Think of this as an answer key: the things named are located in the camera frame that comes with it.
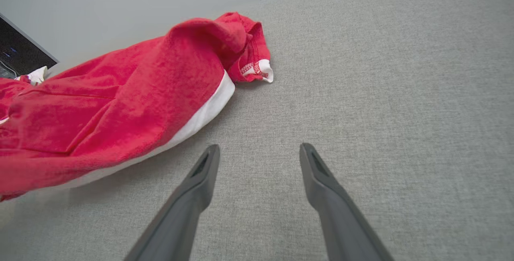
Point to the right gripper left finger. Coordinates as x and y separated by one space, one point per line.
180 213

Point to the grey angled stand leg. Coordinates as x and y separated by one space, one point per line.
40 46

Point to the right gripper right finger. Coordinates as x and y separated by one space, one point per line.
341 221

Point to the red and white Bulls jersey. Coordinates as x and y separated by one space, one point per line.
37 74

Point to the red shorts with white band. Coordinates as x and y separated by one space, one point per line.
120 104

